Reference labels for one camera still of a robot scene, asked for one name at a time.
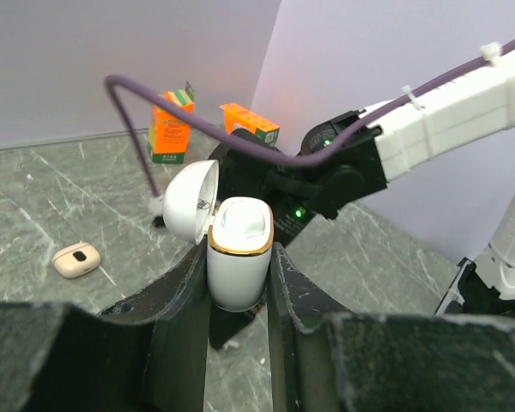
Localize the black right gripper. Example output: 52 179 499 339
209 133 365 246

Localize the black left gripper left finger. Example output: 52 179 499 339
0 246 210 411

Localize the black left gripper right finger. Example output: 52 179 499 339
268 244 515 411

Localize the white earbud charging case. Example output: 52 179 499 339
162 160 274 312

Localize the beige earbud charging case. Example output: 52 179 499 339
51 241 101 279

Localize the white earbud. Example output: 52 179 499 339
222 340 239 350

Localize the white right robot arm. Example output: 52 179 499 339
212 43 515 318

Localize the orange box back right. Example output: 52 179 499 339
220 103 280 147

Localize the orange sponge pack back middle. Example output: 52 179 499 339
148 82 195 164

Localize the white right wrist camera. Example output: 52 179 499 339
148 195 166 227

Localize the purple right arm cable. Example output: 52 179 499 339
104 28 515 215

